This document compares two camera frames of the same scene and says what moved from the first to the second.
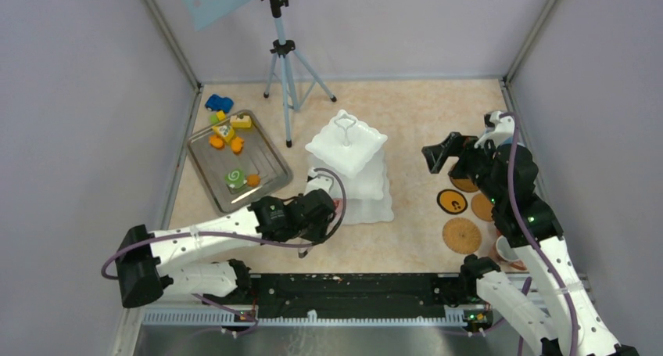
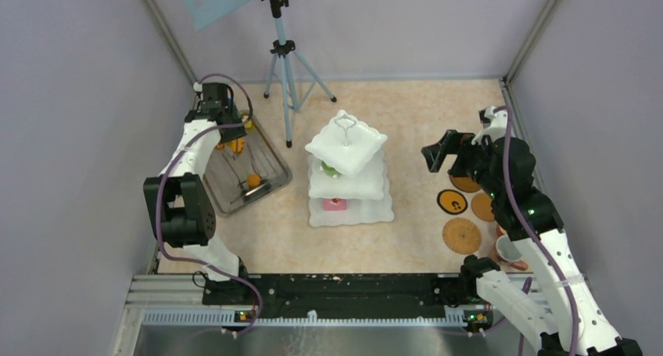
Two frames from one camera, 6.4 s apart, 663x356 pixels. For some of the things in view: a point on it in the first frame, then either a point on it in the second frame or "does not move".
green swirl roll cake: (235, 178) → (329, 170)
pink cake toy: (338, 204) does not move
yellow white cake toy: (237, 122) does not move
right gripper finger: (455, 145) does not move
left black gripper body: (311, 231) → (233, 132)
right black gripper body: (474, 163) does not move
